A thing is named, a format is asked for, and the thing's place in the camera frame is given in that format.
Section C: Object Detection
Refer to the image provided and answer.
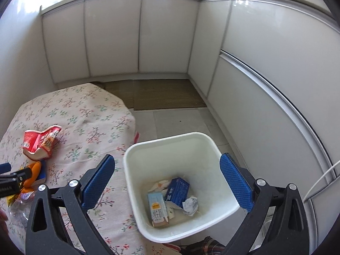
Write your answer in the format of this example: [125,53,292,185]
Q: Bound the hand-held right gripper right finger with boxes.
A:
[219,153,310,255]

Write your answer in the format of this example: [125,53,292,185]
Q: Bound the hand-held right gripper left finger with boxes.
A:
[25,154,116,255]

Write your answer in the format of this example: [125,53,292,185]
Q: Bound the dark floor mat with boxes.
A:
[92,81,136,108]

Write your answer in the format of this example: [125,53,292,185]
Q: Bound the blue carton box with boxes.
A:
[164,178,190,208]

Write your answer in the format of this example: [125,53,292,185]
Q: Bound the plaid clothing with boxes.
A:
[184,236,229,255]

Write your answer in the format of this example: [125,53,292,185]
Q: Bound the brown floor mat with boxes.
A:
[132,79,208,111]

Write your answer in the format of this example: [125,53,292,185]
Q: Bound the red snack bag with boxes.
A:
[22,125,62,160]

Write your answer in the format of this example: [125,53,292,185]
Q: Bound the white plastic trash bin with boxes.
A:
[123,132,241,243]

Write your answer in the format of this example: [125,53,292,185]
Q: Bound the floral tablecloth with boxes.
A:
[0,83,149,255]

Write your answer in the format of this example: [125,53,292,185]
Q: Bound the white kitchen cabinets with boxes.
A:
[40,0,340,200]

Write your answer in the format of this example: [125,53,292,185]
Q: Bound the small blue flat box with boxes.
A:
[34,162,47,186]

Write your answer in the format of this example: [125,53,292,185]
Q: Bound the paper ball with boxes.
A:
[182,196,199,215]

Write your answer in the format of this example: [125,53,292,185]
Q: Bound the white cable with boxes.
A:
[304,161,340,201]

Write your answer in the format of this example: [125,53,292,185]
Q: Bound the light blue milk carton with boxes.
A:
[147,191,170,227]

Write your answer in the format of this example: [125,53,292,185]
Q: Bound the clear plastic bottle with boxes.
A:
[8,190,36,224]

